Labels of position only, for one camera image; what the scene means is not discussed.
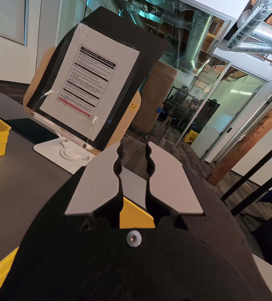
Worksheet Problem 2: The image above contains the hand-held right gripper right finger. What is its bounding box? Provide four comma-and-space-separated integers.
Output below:
146, 141, 204, 219

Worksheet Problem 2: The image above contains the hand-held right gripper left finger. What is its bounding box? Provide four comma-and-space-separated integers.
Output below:
64, 142, 124, 218

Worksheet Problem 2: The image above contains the white tablet stand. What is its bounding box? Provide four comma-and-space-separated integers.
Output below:
30, 89, 101, 175

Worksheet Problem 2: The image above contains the large cardboard box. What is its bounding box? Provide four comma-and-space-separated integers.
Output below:
130, 94, 165, 140
141, 61, 178, 105

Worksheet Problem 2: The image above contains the wooden backing board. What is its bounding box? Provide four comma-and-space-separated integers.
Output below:
23, 47, 142, 152

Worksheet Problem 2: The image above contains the white door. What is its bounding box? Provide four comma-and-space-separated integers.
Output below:
190, 67, 272, 163

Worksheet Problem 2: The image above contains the black metal shelf rack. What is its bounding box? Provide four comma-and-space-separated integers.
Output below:
163, 85, 221, 132

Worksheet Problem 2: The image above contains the instruction sheet in sleeve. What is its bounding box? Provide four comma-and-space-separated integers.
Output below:
39, 22, 140, 142

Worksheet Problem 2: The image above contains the instruction sheet on stand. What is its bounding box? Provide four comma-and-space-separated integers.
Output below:
26, 6, 170, 151

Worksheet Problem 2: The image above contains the wooden support post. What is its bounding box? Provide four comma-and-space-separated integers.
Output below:
208, 94, 272, 186

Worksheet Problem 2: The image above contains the silver ventilation duct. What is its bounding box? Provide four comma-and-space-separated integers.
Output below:
127, 0, 213, 69
227, 0, 272, 62

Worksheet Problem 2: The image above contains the grey wall panel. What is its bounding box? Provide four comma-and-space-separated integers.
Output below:
0, 0, 30, 46

